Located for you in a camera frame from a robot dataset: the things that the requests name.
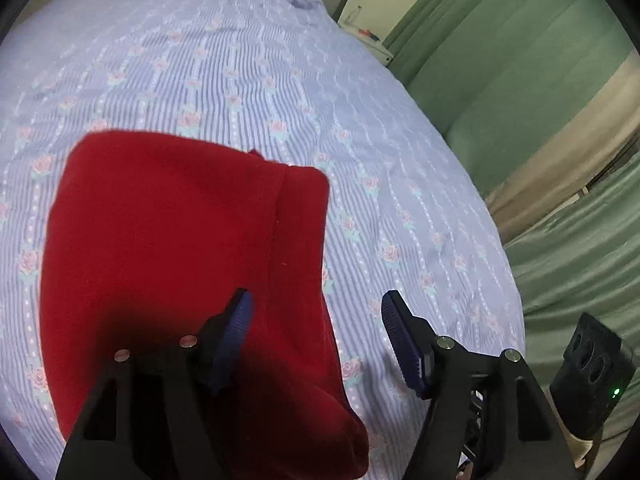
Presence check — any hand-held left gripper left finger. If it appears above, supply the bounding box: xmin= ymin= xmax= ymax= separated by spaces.
xmin=55 ymin=287 xmax=255 ymax=480

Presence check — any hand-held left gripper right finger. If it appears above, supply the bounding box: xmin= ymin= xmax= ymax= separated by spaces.
xmin=381 ymin=290 xmax=583 ymax=480

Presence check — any beige curtain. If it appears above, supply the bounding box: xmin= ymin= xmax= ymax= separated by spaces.
xmin=484 ymin=55 xmax=640 ymax=247

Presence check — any red sweater with cartoon print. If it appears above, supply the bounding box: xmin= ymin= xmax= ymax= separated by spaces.
xmin=39 ymin=130 xmax=371 ymax=480

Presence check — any blue striped floral bedsheet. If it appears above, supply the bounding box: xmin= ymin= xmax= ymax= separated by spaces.
xmin=0 ymin=0 xmax=527 ymax=480

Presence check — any white nightstand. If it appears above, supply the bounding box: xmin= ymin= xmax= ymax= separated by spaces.
xmin=345 ymin=24 xmax=397 ymax=67

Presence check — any green curtain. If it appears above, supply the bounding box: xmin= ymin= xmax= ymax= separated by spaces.
xmin=501 ymin=149 xmax=640 ymax=463
xmin=382 ymin=0 xmax=640 ymax=196

